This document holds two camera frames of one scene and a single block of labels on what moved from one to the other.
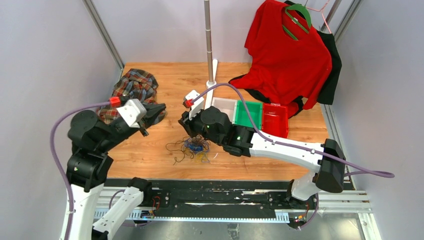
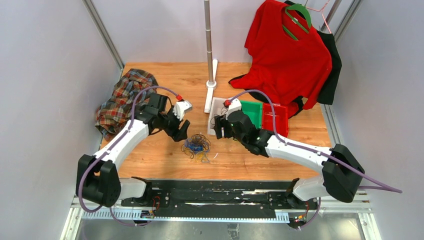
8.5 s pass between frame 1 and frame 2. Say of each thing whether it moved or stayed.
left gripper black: moved
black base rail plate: stayed
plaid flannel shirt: stayed
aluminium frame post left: stayed
